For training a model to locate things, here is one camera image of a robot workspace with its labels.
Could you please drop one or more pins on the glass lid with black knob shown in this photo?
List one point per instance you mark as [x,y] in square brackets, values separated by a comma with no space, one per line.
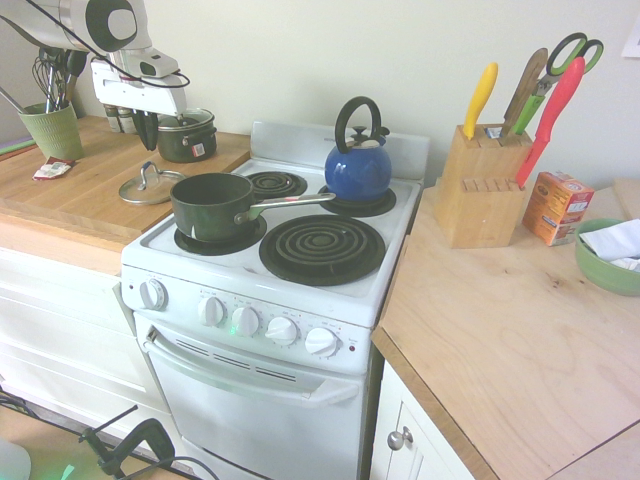
[192,120]

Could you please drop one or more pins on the green ribbed utensil holder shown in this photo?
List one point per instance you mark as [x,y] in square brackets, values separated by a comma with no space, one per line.
[52,132]

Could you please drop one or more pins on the red knife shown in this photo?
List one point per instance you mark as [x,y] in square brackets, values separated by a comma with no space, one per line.
[555,115]

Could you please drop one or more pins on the orange baking soda box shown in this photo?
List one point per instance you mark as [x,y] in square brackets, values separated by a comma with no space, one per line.
[555,210]

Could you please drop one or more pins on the white crumpled cloth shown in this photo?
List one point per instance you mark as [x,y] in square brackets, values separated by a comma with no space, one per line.
[615,242]

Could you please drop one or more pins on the glass spice jar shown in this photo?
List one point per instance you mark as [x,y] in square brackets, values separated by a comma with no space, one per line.
[128,122]

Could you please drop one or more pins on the green and black scissors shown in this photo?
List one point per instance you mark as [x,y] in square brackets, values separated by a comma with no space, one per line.
[560,57]

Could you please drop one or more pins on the wooden knife block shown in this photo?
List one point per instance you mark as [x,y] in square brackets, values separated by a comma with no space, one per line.
[480,200]

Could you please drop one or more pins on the large black coil burner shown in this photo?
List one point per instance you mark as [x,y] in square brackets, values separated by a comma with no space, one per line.
[322,250]

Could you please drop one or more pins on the green ceramic bowl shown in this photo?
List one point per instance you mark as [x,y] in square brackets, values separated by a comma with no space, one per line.
[607,280]

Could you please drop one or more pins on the large wooden butcher block board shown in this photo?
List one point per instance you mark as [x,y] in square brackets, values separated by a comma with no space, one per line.
[90,200]

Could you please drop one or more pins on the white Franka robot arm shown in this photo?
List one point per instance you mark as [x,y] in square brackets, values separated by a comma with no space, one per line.
[60,20]

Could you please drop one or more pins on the black bar clamp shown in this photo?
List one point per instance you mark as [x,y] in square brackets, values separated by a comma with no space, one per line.
[145,435]

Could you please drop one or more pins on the black kitchen utensil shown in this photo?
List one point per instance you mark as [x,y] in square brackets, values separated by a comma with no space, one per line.
[76,70]

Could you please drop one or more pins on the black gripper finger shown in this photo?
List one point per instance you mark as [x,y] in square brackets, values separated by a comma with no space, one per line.
[151,132]
[140,125]

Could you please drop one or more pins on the small black coil burner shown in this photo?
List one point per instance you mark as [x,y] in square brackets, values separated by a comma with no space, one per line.
[385,202]
[280,182]
[250,240]

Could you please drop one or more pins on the red paper packet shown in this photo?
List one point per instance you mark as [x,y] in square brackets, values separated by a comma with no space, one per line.
[62,162]

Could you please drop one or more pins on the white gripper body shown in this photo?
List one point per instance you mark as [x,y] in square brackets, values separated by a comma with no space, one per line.
[135,90]

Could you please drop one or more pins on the white stove knob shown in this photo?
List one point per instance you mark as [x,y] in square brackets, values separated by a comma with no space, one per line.
[281,331]
[245,321]
[212,311]
[321,341]
[152,295]

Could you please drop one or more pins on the round metal cabinet knob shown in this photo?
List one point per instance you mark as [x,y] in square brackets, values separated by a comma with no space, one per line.
[400,438]

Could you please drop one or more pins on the white paper packet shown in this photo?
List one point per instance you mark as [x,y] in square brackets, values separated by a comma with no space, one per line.
[47,171]

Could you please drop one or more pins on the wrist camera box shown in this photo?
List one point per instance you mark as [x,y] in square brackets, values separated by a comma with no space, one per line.
[155,64]

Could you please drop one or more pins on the white base cabinet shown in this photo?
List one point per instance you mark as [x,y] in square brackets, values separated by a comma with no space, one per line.
[410,470]
[65,325]

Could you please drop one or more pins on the white electric stove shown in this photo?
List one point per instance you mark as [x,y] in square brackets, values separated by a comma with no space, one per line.
[260,430]

